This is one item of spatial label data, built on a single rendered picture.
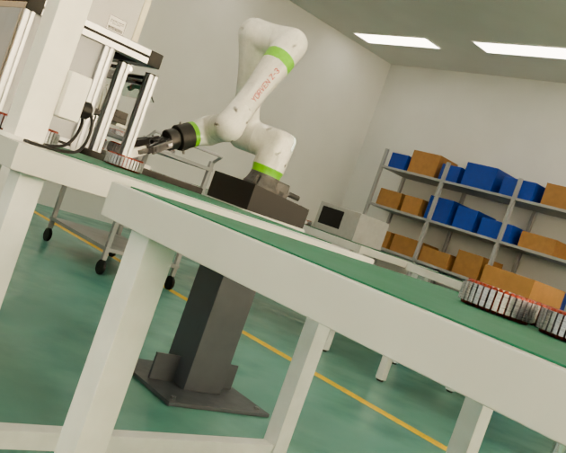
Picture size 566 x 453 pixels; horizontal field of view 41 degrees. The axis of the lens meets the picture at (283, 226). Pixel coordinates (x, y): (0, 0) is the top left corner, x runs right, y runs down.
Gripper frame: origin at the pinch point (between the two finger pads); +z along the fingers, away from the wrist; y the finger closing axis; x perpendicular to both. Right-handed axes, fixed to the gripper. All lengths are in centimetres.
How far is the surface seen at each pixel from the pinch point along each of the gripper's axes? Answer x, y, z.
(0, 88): 30, -22, 44
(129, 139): 8.3, -20.4, 7.8
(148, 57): 32.1, -21.8, -1.4
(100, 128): 13.5, -20.4, 17.0
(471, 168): -196, 301, -584
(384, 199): -251, 412, -555
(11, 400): -58, -27, 60
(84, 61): 33.7, -20.7, 18.7
